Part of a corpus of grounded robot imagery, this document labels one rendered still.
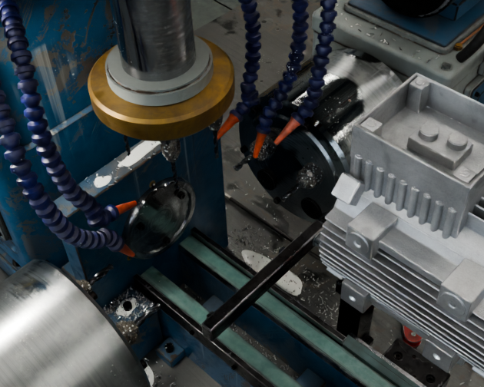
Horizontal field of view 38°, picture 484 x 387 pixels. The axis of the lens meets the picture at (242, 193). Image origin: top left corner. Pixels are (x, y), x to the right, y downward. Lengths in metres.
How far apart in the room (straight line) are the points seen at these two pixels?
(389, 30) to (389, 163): 0.64
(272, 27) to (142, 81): 1.09
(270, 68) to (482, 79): 0.62
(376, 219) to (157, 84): 0.31
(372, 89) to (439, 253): 0.53
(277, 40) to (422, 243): 1.25
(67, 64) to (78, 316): 0.37
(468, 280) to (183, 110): 0.38
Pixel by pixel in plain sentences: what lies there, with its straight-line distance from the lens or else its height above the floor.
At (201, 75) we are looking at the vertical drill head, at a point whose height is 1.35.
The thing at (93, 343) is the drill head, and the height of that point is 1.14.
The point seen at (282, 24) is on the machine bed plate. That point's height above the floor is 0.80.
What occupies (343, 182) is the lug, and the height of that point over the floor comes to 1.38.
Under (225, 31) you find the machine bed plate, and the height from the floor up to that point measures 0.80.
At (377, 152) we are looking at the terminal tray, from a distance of 0.65.
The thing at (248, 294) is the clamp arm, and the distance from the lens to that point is 1.02.
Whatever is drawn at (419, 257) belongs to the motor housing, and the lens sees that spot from 0.66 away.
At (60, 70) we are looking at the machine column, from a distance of 1.04.
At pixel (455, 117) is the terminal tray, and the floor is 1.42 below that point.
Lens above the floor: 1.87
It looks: 48 degrees down
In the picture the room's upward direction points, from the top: 3 degrees counter-clockwise
